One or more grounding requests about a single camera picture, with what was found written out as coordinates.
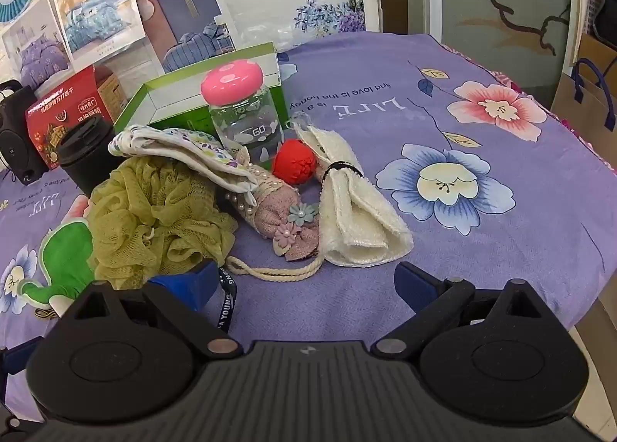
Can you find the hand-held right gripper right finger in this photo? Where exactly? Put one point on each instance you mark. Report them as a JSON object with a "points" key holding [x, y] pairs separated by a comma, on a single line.
{"points": [[413, 285]]}

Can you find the yellow-green mesh bath loofah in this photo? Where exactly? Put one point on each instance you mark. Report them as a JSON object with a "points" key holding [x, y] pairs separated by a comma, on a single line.
{"points": [[144, 220]]}

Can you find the white plush toy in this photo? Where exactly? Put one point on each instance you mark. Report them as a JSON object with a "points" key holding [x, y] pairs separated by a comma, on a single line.
{"points": [[356, 220]]}

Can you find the purple bedding photo poster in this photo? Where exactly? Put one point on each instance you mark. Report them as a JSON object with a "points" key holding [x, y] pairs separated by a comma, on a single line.
{"points": [[33, 51]]}

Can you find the black cup with lid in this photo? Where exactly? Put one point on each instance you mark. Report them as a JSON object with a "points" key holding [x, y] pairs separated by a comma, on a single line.
{"points": [[86, 157]]}

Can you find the brown cardboard box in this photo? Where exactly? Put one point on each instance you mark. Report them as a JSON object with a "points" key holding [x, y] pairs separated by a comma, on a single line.
{"points": [[597, 54]]}

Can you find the purple floral bedsheet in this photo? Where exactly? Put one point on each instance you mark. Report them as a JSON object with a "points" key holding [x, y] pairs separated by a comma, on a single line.
{"points": [[482, 254]]}

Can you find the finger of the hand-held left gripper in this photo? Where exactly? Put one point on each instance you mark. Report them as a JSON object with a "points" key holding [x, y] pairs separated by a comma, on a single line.
{"points": [[19, 354]]}

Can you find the blue bedding photo poster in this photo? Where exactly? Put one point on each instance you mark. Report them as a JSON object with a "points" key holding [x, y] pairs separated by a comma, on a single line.
{"points": [[91, 13]]}

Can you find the black speaker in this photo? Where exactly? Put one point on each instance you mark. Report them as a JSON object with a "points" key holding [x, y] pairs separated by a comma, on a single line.
{"points": [[17, 133]]}

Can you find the red snack box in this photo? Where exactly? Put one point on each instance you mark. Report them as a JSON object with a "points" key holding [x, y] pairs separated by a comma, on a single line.
{"points": [[53, 119]]}

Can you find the red knitted ball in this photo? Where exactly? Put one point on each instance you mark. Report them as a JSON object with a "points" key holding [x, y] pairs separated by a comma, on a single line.
{"points": [[294, 165]]}

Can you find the green divided basket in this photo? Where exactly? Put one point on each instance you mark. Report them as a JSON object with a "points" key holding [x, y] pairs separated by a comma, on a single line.
{"points": [[140, 104]]}

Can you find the small cardboard box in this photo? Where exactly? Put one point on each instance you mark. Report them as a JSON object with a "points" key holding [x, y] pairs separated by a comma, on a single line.
{"points": [[113, 90]]}

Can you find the striped bedding photo poster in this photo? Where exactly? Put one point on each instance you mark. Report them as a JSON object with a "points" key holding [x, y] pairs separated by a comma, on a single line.
{"points": [[188, 22]]}

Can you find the pink ball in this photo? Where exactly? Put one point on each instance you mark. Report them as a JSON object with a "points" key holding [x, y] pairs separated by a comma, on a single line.
{"points": [[241, 124]]}

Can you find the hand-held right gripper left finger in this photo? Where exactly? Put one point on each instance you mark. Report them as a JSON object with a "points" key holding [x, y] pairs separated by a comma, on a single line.
{"points": [[185, 285]]}

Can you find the white floral printed cloth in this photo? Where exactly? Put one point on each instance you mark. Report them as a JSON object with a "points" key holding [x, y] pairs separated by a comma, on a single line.
{"points": [[168, 143]]}

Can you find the pink fabric pouch with pearls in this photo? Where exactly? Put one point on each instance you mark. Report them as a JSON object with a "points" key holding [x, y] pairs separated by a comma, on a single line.
{"points": [[270, 215]]}

